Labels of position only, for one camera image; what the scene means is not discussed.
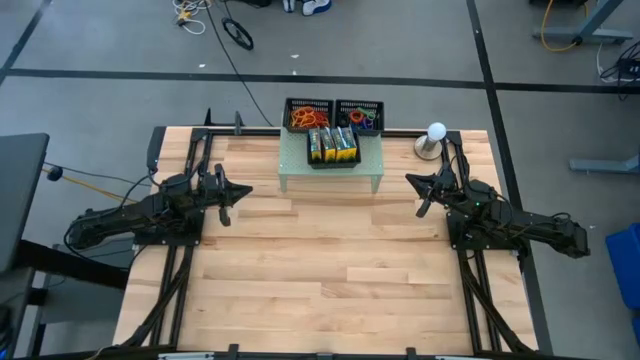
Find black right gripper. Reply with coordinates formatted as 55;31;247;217
404;166;464;219

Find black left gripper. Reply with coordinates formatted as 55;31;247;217
196;163;254;228

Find black plastic mesh basket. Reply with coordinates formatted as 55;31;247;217
333;99;387;138
305;128;363;171
282;97;336;135

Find black desk stand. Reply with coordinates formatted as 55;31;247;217
0;238;132;360

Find grey metal desk foot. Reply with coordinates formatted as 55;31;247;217
568;153;640;176

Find black desk panel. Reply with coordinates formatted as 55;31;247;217
0;131;51;275

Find grey metal desk base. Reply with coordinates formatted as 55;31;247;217
531;0;635;46

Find white bulb lamp metal base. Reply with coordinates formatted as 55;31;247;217
413;121;448;162

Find black coiled floor cable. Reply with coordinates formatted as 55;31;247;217
221;16;256;52

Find white yellow cable bundle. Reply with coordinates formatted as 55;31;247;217
171;0;212;36

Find yellow cable with black plug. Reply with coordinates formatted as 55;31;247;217
42;164;144;207

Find yellow floor cable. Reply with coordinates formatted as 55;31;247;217
540;0;584;54

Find black cable tangle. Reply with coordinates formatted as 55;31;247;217
597;39;640;105

